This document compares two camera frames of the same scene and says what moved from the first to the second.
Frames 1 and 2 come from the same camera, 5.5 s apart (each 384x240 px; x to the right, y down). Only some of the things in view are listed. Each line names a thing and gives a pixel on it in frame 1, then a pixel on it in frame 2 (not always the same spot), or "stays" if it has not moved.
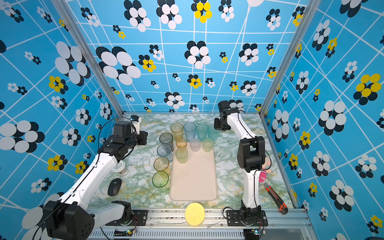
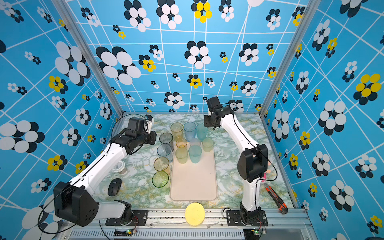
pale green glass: [207, 144] stays
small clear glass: [195, 143] stays
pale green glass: [181, 154] stays
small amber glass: [181, 142] stays
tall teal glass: [201, 130] -> [195, 152]
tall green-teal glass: [213, 134] -> [201, 131]
